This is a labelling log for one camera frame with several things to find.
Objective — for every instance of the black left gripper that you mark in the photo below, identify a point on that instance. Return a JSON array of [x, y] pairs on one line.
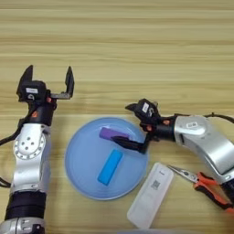
[[41, 114]]

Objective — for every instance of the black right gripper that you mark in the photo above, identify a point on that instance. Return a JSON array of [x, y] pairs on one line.
[[163, 129]]

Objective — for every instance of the light blue round plate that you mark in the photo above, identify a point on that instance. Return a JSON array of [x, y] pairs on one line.
[[82, 164]]

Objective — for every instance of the orange black needle-nose pliers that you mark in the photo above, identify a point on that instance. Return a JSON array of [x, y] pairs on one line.
[[207, 186]]

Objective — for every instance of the purple rectangular block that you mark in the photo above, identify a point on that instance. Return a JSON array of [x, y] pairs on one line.
[[109, 133]]

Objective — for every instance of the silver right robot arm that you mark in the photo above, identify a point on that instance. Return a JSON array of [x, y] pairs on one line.
[[207, 143]]

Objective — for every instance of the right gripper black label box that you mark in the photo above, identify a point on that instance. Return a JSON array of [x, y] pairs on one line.
[[146, 109]]

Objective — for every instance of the white rectangular remote device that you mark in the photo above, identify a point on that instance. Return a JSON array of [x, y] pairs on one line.
[[151, 195]]

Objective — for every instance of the blue rectangular block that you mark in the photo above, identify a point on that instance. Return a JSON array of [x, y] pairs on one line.
[[110, 167]]

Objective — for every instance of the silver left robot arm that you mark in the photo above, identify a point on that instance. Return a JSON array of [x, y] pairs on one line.
[[29, 164]]

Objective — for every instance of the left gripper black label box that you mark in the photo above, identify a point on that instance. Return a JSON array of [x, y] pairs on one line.
[[32, 90]]

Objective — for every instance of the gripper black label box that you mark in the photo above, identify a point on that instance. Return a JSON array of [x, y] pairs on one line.
[[32, 90], [146, 109]]

